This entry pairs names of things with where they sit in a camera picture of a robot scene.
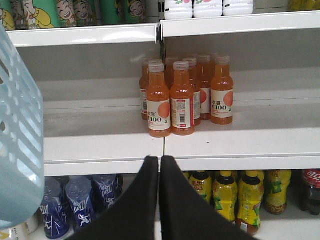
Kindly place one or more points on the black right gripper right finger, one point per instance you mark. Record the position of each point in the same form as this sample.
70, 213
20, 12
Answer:
184, 215

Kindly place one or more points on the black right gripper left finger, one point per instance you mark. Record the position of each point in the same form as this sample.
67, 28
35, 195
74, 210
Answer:
132, 217

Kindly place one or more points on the light blue plastic basket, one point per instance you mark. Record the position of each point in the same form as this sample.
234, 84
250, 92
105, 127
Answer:
22, 171

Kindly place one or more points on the yellow lemon tea bottle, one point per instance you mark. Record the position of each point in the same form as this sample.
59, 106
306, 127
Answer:
202, 183
225, 193
250, 196
277, 183

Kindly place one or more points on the blue sports water bottle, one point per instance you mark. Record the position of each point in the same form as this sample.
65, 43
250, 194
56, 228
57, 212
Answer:
79, 194
56, 224
107, 189

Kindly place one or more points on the orange C100 drink bottle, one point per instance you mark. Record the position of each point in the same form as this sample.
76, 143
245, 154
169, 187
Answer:
144, 83
222, 86
158, 101
182, 100

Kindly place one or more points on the pale yellow juice bottle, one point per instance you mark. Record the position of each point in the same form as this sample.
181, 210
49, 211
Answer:
23, 230

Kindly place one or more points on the dark cola bottle red label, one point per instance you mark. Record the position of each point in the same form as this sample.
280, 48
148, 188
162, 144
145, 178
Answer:
310, 191

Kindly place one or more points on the white metal store shelving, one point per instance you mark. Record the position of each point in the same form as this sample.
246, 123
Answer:
89, 76

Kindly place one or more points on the white AD milk bottle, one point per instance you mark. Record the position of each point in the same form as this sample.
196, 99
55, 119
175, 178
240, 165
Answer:
178, 9
207, 8
238, 7

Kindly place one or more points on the green cartoon tea bottle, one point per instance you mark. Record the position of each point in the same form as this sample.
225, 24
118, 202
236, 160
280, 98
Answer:
76, 13
35, 14

